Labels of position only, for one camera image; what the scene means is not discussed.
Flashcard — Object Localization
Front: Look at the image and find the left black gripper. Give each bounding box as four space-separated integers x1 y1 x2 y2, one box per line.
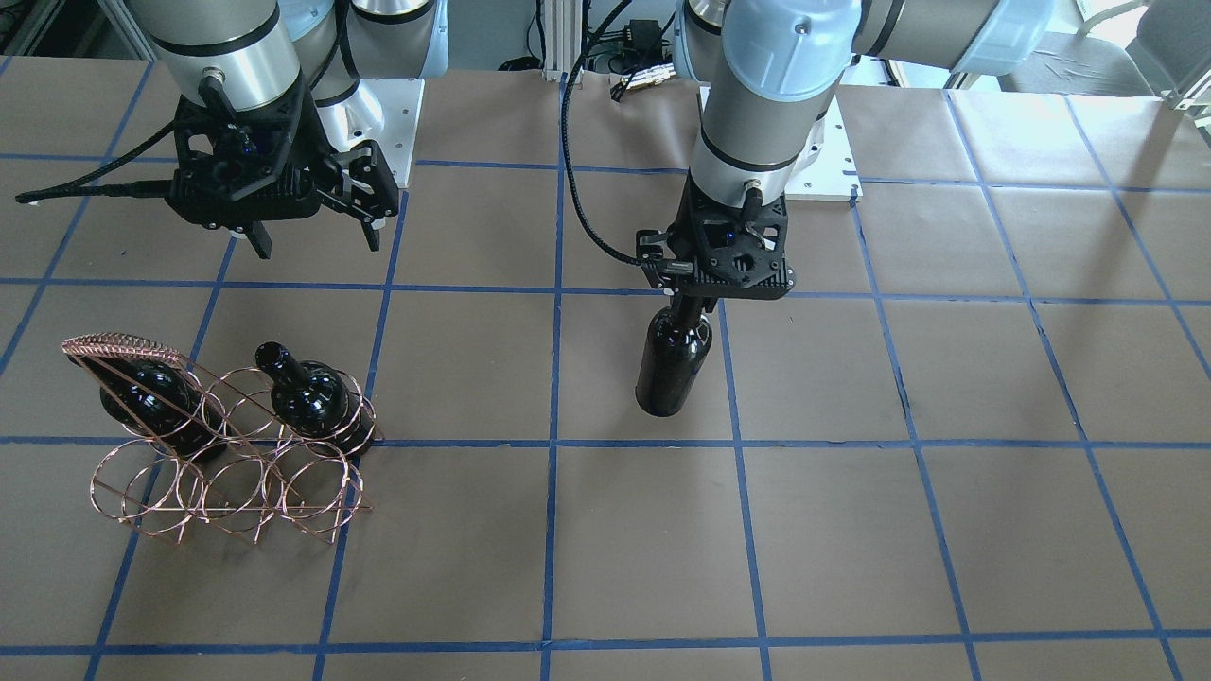
636 178 793 315

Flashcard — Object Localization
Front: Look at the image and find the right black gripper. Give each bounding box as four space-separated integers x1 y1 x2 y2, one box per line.
168 75 398 261

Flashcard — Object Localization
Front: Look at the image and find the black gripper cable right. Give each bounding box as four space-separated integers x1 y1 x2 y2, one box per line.
15 71 237 205

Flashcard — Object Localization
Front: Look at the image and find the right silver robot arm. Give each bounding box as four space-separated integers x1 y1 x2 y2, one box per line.
130 1 448 259

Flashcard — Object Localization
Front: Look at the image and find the brown paper table mat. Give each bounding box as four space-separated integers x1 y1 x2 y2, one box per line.
2 58 1210 680

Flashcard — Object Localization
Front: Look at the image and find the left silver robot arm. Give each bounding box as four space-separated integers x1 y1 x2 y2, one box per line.
636 1 1054 320

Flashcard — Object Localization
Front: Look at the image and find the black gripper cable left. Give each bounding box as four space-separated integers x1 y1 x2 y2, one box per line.
559 0 662 268

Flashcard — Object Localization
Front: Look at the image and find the copper wire wine basket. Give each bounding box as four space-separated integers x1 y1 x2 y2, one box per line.
61 333 379 544

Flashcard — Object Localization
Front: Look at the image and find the aluminium frame post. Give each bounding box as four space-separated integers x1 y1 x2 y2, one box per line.
536 0 585 82

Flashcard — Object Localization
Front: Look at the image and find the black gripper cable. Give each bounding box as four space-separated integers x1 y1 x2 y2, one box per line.
559 0 662 268
15 71 237 205

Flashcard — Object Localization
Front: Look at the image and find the dark wine bottle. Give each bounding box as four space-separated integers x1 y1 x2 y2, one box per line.
635 296 714 417
254 341 375 456

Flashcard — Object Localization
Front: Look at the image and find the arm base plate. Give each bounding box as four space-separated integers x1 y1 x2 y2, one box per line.
317 79 427 189
691 98 863 207

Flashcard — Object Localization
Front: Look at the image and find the dark wine bottle far slot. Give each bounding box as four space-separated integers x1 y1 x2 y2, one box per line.
68 357 226 464

